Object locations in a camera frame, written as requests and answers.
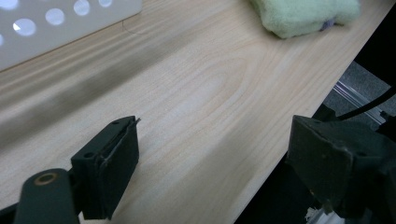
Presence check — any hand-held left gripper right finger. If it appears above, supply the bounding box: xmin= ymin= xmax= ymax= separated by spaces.
xmin=285 ymin=114 xmax=396 ymax=222

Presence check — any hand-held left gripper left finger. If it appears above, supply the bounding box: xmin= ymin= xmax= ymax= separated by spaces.
xmin=70 ymin=115 xmax=142 ymax=221

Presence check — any light green fuzzy cloth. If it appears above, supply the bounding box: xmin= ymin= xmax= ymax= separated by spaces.
xmin=248 ymin=0 xmax=362 ymax=40

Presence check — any aluminium frame rail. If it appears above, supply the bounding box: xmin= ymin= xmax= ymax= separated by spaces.
xmin=332 ymin=80 xmax=390 ymax=125

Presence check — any black cable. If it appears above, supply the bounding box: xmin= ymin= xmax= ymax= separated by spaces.
xmin=335 ymin=84 xmax=396 ymax=121

